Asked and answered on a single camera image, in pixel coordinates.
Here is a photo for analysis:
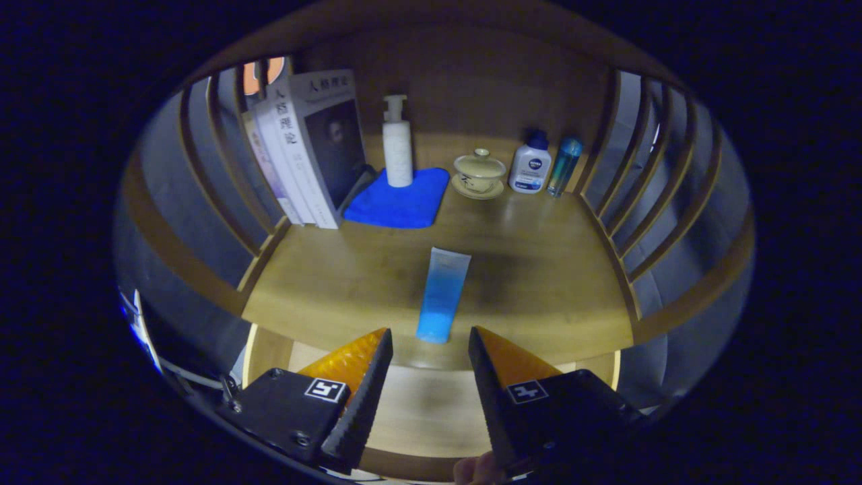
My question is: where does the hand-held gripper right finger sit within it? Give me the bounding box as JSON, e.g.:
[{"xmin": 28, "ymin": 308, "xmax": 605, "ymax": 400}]
[{"xmin": 468, "ymin": 326, "xmax": 651, "ymax": 472}]

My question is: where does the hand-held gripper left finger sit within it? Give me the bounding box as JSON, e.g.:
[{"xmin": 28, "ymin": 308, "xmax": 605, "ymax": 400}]
[{"xmin": 215, "ymin": 327, "xmax": 394, "ymax": 474}]

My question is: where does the blue squeeze tube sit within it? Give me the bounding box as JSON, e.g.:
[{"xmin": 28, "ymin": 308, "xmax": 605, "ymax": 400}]
[{"xmin": 415, "ymin": 247, "xmax": 472, "ymax": 344}]

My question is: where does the wooden countertop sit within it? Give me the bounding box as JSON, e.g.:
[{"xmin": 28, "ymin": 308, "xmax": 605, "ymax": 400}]
[{"xmin": 241, "ymin": 131, "xmax": 635, "ymax": 371}]

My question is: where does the wooden cabinet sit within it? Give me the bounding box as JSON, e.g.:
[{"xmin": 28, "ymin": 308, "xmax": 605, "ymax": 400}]
[{"xmin": 114, "ymin": 0, "xmax": 755, "ymax": 405}]

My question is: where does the blue folded cloth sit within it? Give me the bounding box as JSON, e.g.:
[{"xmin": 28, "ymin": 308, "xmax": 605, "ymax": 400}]
[{"xmin": 342, "ymin": 167, "xmax": 451, "ymax": 230}]

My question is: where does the beige lidded teacup with saucer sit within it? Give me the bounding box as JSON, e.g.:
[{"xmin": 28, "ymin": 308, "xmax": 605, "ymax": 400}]
[{"xmin": 451, "ymin": 148, "xmax": 507, "ymax": 200}]

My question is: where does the white lotion bottle blue cap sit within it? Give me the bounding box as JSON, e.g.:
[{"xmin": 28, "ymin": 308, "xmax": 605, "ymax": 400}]
[{"xmin": 508, "ymin": 128, "xmax": 553, "ymax": 195}]

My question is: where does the teal slim bottle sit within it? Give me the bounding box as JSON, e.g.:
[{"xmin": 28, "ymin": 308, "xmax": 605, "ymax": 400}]
[{"xmin": 545, "ymin": 137, "xmax": 584, "ymax": 198}]

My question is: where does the white book with dark cover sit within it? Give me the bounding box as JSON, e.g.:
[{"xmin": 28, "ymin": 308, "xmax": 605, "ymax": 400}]
[{"xmin": 290, "ymin": 69, "xmax": 368, "ymax": 230}]

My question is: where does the lilac book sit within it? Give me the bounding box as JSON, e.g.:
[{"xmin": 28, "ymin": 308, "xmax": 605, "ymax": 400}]
[{"xmin": 242, "ymin": 111, "xmax": 304, "ymax": 225}]

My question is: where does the white pump bottle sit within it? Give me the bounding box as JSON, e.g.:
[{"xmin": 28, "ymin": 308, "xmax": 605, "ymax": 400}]
[{"xmin": 382, "ymin": 94, "xmax": 414, "ymax": 188}]

